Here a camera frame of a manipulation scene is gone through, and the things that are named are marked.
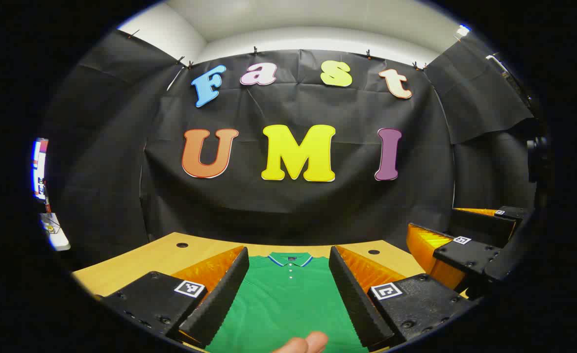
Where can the green T-shirt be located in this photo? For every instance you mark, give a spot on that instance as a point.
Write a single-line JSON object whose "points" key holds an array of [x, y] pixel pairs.
{"points": [[288, 304]]}

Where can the white box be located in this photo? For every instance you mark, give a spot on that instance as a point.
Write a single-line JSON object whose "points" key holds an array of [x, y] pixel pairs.
{"points": [[55, 233]]}

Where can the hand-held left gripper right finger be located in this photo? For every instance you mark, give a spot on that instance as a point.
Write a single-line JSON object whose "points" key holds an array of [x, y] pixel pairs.
{"points": [[357, 304]]}

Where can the computer monitor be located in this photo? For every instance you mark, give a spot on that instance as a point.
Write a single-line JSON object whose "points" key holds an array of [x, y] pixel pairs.
{"points": [[39, 166]]}

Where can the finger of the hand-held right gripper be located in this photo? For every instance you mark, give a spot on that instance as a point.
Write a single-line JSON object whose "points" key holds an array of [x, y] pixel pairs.
{"points": [[467, 257], [484, 225]]}

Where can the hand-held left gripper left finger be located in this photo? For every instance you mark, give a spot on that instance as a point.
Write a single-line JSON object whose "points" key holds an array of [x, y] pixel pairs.
{"points": [[219, 304]]}

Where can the black backdrop cloth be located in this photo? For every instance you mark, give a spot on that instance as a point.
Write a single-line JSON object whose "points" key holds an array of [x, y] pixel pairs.
{"points": [[293, 211]]}

